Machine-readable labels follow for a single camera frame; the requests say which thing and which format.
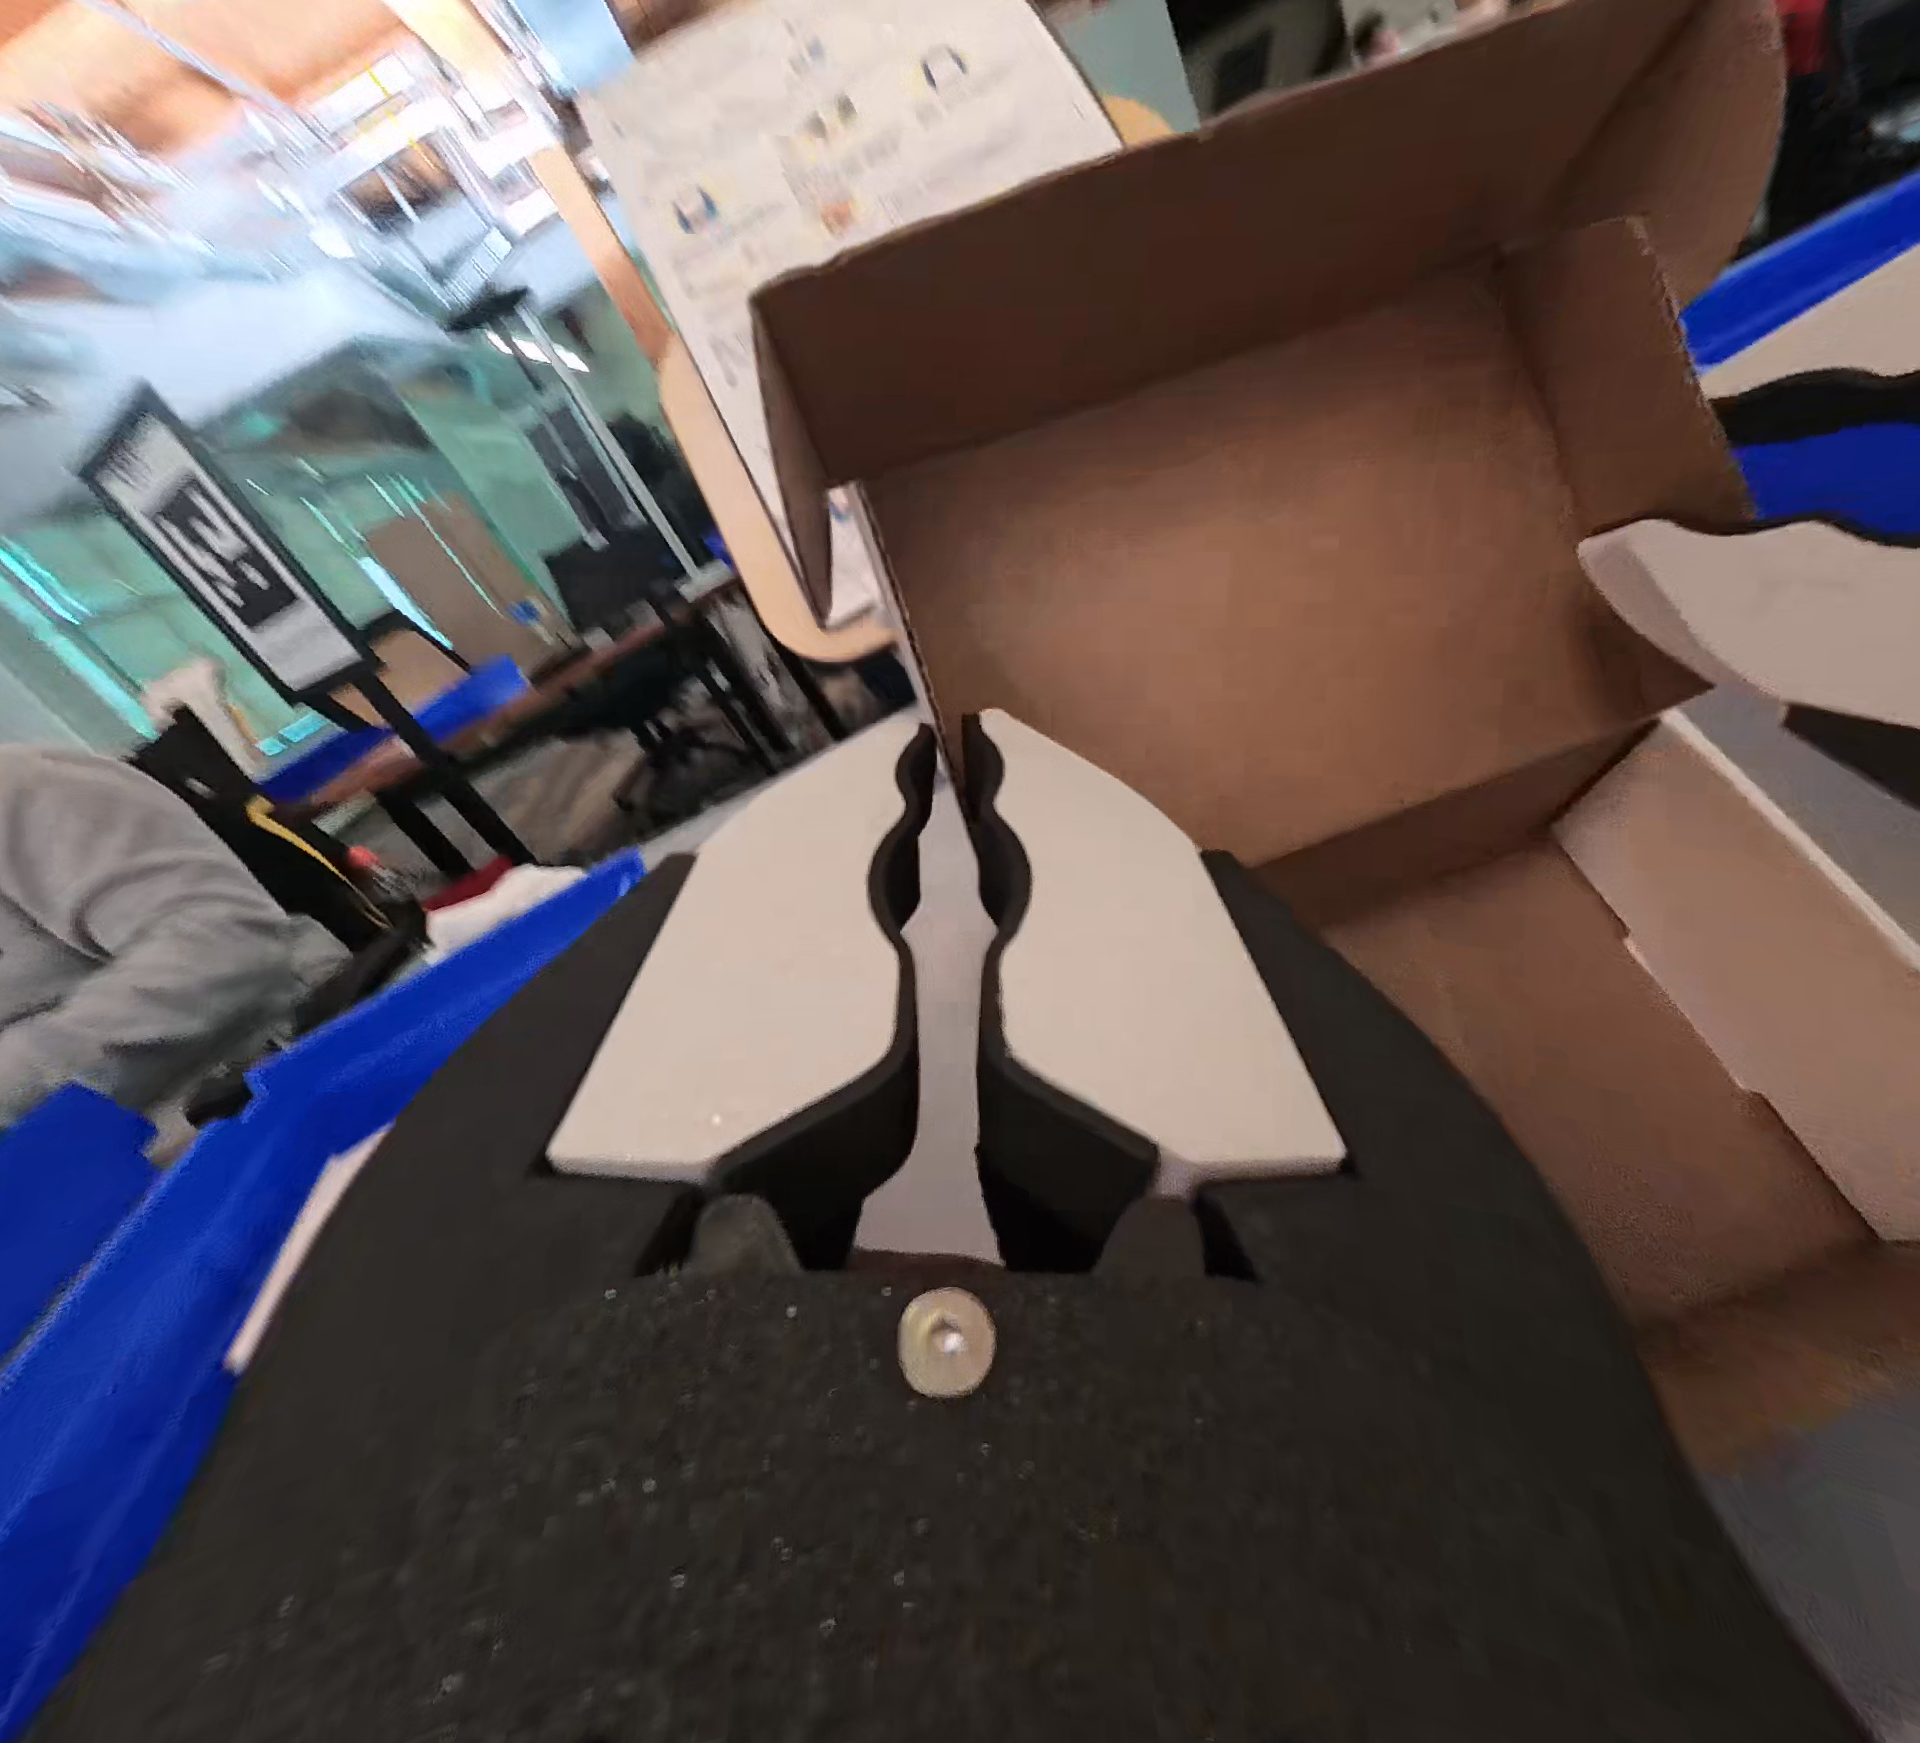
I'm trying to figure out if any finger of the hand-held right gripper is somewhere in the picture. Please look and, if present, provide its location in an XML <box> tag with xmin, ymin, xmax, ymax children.
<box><xmin>1702</xmin><ymin>291</ymin><xmax>1920</xmax><ymax>449</ymax></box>
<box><xmin>1573</xmin><ymin>513</ymin><xmax>1920</xmax><ymax>731</ymax></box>

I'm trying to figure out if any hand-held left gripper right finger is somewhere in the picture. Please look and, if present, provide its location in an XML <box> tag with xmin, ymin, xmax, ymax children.
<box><xmin>960</xmin><ymin>707</ymin><xmax>1347</xmax><ymax>1273</ymax></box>

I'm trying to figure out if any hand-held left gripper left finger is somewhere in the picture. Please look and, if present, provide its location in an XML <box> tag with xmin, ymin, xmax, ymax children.
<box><xmin>546</xmin><ymin>723</ymin><xmax>936</xmax><ymax>1267</ymax></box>

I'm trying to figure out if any white and brown cardboard box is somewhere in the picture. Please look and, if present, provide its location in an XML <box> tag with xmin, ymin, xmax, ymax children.
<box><xmin>750</xmin><ymin>0</ymin><xmax>1920</xmax><ymax>1459</ymax></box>

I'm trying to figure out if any blue plastic bin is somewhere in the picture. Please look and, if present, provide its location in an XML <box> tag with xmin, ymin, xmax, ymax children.
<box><xmin>0</xmin><ymin>847</ymin><xmax>649</xmax><ymax>1737</ymax></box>
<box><xmin>251</xmin><ymin>657</ymin><xmax>530</xmax><ymax>791</ymax></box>
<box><xmin>1676</xmin><ymin>172</ymin><xmax>1920</xmax><ymax>545</ymax></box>

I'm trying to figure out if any black chair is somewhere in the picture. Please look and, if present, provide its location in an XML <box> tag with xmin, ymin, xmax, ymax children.
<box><xmin>132</xmin><ymin>705</ymin><xmax>429</xmax><ymax>957</ymax></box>

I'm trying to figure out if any printed tag sign on stand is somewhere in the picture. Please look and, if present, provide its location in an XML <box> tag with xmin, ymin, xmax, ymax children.
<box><xmin>77</xmin><ymin>381</ymin><xmax>540</xmax><ymax>877</ymax></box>

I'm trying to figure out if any instruction sheet on wooden board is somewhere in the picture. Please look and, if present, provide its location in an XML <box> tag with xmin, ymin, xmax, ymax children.
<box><xmin>575</xmin><ymin>0</ymin><xmax>1176</xmax><ymax>667</ymax></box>

